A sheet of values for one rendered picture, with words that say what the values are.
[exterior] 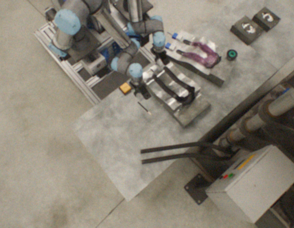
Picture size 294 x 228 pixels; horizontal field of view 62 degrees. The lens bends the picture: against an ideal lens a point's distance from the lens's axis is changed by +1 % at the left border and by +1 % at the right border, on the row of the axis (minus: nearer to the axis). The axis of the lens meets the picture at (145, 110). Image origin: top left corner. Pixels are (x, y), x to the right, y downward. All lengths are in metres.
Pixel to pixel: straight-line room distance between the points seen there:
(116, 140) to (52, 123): 1.20
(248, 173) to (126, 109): 1.03
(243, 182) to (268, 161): 0.14
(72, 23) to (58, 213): 1.92
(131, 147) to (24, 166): 1.42
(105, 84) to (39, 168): 1.10
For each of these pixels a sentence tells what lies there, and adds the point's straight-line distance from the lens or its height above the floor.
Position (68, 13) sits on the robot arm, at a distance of 1.25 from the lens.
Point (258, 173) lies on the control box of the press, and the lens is 1.15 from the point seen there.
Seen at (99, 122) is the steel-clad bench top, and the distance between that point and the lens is 1.84.
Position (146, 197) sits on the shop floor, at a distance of 2.53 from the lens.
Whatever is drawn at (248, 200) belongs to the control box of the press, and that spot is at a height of 1.47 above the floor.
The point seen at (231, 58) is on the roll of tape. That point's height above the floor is 0.94.
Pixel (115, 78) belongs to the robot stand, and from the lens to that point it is 2.62.
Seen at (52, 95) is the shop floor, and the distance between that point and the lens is 2.96.
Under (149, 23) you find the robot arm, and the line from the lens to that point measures 1.58.
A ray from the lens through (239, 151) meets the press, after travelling 1.87.
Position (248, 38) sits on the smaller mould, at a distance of 2.16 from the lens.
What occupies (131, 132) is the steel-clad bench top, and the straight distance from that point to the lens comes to 1.78.
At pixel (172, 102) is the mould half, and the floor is 0.93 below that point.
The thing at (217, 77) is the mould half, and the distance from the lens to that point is 1.87.
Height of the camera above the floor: 2.53
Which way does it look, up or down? 71 degrees down
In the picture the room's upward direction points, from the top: 5 degrees counter-clockwise
